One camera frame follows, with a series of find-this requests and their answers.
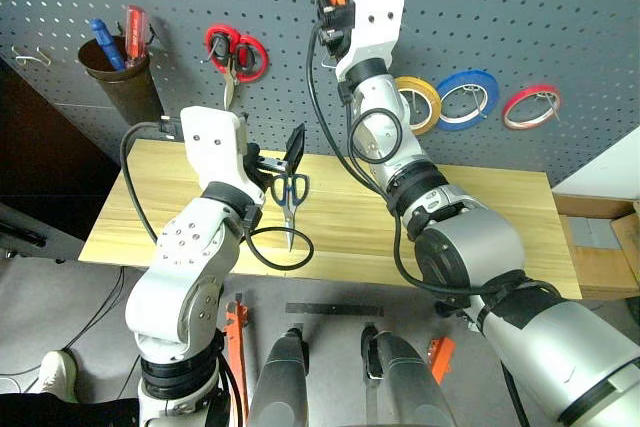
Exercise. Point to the silver pegboard hook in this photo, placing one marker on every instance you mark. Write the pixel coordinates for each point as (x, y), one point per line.
(22, 58)
(416, 107)
(552, 107)
(481, 99)
(327, 65)

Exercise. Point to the small orange bracket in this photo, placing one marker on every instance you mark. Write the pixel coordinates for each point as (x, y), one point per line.
(441, 357)

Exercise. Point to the black flat strip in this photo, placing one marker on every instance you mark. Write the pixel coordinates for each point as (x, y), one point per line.
(332, 309)

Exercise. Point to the long orange bar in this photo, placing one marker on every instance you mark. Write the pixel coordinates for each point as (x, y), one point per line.
(236, 347)

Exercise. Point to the brown cardboard box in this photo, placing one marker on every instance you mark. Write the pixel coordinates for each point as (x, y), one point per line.
(600, 272)

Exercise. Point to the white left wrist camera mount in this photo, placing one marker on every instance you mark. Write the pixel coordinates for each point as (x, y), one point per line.
(210, 157)

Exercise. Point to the brown metal cup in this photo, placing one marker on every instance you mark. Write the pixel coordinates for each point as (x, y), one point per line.
(130, 92)

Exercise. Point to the yellow tape roll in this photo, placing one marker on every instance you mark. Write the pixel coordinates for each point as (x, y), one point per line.
(432, 97)

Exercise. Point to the red tape roll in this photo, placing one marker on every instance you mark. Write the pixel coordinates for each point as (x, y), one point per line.
(532, 90)

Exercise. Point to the blue tape roll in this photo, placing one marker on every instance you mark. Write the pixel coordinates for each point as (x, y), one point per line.
(470, 77)

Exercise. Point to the grey pegboard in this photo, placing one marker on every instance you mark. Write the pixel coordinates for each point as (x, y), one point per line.
(500, 22)

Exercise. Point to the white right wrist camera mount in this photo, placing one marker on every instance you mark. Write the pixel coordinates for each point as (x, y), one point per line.
(375, 37)

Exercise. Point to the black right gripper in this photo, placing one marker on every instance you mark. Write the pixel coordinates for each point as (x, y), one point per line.
(337, 22)

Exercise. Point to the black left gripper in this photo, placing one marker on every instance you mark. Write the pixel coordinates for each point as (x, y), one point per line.
(257, 167)

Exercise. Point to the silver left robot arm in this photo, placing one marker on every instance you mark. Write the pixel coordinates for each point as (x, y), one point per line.
(190, 257)

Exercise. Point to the white shoe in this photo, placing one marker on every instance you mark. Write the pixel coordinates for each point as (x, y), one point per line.
(57, 374)

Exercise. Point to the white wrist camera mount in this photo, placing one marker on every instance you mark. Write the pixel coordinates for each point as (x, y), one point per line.
(210, 157)
(375, 37)

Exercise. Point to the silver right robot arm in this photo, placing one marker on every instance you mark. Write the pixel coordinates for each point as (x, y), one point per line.
(470, 242)

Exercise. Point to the grey rounded leg cover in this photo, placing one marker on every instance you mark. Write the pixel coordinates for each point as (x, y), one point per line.
(280, 382)
(405, 382)

